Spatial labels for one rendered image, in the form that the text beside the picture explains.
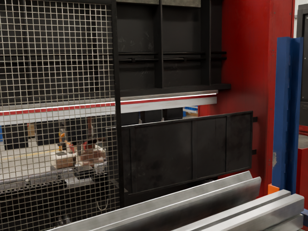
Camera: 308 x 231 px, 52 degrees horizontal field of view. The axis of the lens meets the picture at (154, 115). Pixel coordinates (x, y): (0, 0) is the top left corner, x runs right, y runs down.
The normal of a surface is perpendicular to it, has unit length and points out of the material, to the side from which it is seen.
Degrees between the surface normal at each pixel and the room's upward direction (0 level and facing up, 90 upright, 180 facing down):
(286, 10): 90
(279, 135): 90
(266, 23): 90
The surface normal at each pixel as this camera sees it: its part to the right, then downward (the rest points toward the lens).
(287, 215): 0.54, 0.12
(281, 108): -0.84, 0.11
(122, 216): 0.43, -0.46
